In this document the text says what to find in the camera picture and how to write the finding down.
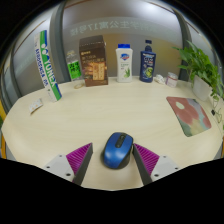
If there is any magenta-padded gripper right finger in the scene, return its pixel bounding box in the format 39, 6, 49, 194
132, 143, 183, 187

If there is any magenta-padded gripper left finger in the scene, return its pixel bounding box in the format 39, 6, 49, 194
42, 142, 94, 187

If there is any blue and black computer mouse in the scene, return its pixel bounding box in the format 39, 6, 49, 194
100, 131, 135, 170

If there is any pastel multicolour mouse pad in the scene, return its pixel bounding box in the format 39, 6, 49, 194
165, 96, 213, 138

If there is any small white paper packet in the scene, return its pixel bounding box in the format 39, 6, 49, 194
28, 97, 44, 115

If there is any small white round jar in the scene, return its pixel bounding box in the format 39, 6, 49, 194
165, 71, 179, 89

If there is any crumpled white tissue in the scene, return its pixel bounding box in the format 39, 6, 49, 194
153, 73, 167, 85

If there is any green plant in white pot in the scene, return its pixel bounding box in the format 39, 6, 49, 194
172, 39, 224, 103

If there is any white and green shuttlecock tube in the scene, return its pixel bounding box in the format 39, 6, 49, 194
33, 29, 63, 103

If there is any clear bottle with green label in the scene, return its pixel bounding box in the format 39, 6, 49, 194
65, 49, 84, 83

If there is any dark blue pump bottle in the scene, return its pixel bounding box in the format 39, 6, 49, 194
139, 39, 157, 84

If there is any white bottle with blue cap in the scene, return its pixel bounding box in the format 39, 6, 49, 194
115, 43, 134, 84

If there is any brown carton box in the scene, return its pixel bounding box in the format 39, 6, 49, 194
78, 34, 109, 88

